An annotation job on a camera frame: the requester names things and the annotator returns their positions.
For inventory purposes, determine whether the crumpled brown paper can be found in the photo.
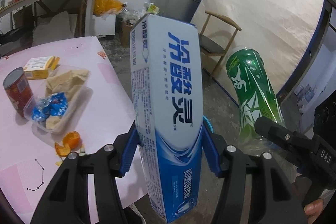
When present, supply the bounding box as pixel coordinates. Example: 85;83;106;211
45;69;90;94

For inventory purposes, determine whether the pile of plastic packaging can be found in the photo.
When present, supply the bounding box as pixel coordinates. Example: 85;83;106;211
119;2;160;25

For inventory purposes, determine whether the clear plastic tray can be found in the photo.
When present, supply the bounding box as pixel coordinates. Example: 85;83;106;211
25;64;93;134

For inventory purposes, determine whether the white cabinet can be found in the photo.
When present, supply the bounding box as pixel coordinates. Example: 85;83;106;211
96;14;116;37

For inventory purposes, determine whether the white crumpled sheet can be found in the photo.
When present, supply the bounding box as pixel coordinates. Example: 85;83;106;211
33;10;79;46

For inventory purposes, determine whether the blue white toothpaste box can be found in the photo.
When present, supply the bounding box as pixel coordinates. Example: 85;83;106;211
130;13;204;224

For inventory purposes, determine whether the brown cardboard box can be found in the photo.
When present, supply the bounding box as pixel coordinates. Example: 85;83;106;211
119;21;137;47

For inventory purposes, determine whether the wooden chair dark seat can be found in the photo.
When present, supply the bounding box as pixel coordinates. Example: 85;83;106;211
198;10;242;75

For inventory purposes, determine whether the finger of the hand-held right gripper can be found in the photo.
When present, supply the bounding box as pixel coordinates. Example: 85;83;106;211
254;116;320;159

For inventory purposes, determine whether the black cloth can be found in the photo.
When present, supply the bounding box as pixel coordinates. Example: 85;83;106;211
0;27;25;45

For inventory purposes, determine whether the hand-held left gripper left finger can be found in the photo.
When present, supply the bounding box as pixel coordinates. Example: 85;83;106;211
30;126;142;224

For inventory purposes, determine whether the blue mesh wastebasket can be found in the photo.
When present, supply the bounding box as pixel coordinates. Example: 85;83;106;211
203;115;214;132

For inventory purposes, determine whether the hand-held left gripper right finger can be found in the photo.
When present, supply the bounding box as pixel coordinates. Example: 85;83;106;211
201;129;310;224

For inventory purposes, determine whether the blue foil wrapper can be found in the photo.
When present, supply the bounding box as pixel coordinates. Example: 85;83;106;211
31;92;69;122

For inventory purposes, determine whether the person's right hand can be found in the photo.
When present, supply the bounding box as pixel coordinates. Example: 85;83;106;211
304;198;326;220

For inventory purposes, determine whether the yellow cardboard box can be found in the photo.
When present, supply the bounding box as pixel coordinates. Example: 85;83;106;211
23;56;61;80

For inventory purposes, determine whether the green plastic bottle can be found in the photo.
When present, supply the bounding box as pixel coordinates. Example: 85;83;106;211
226;47;286;156

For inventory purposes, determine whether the orange peel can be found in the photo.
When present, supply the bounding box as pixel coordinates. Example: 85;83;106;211
54;131;80;157

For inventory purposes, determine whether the red tin can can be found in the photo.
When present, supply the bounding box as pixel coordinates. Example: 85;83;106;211
3;67;36;118

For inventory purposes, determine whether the beige mattress blue trim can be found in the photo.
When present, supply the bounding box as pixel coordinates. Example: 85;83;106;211
192;0;328;98

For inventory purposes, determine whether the yellow plastic bag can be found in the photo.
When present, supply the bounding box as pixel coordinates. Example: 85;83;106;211
93;0;124;17

